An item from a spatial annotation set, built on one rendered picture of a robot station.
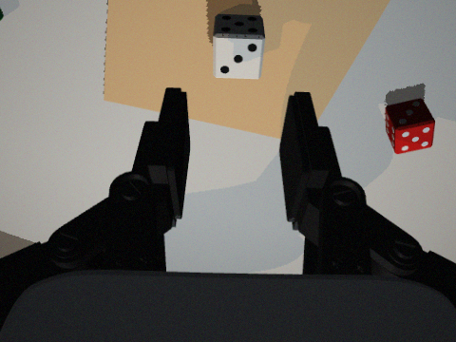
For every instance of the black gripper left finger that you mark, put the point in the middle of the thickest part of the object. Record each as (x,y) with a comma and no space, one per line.
(121,231)

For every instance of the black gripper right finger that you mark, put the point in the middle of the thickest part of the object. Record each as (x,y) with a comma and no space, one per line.
(332,211)

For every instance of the tan flat mat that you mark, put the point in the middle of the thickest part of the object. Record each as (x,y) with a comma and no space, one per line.
(309,47)

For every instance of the red die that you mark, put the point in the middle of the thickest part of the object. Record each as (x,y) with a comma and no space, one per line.
(410,126)

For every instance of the grey die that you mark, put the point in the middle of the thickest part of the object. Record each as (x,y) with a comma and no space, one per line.
(238,46)

